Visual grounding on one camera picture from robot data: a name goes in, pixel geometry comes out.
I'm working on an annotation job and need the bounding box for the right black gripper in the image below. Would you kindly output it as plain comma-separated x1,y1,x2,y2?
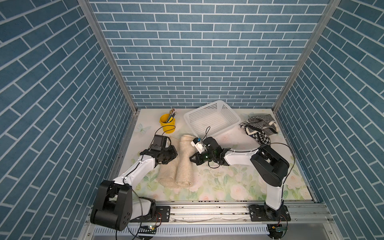
188,151,216,166

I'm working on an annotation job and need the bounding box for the beige knitted scarf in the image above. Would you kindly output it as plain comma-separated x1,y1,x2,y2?
157,135,197,189

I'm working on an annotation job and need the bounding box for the black white patterned cloth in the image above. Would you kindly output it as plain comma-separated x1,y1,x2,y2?
240,115,280,146

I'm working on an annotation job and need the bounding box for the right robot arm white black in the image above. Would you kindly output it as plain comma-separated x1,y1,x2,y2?
190,137,290,213

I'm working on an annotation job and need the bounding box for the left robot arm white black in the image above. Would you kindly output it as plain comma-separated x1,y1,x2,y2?
90,135,178,231

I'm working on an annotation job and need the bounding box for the white plastic mesh basket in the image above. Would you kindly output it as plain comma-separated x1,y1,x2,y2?
184,100,241,138

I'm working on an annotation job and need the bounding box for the yellow cup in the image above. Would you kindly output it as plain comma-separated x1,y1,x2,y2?
159,114,176,134

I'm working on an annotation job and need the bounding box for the floral table mat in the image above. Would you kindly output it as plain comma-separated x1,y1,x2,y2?
120,109,313,201

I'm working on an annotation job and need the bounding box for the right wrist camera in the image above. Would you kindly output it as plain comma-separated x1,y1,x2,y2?
191,138,207,154

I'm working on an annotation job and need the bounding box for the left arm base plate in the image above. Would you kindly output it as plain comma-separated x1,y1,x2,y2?
130,206,171,223

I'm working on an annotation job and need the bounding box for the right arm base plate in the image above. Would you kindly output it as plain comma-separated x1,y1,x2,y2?
249,204,291,222

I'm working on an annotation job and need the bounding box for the aluminium front rail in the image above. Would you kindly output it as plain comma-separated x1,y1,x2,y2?
83,201,334,226

